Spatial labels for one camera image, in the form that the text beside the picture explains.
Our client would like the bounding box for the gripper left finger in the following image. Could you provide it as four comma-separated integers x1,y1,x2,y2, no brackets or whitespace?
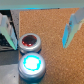
0,13,18,52

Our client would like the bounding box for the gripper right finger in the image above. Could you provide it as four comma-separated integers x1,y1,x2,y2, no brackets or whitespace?
61,7,84,49

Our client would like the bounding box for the red button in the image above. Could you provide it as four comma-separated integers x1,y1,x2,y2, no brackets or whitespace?
17,32,43,54

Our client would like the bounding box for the wooden drawer box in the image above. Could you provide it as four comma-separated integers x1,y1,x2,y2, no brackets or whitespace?
15,7,84,84

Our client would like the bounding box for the blue button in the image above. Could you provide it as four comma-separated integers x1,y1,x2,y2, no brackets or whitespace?
17,52,46,82

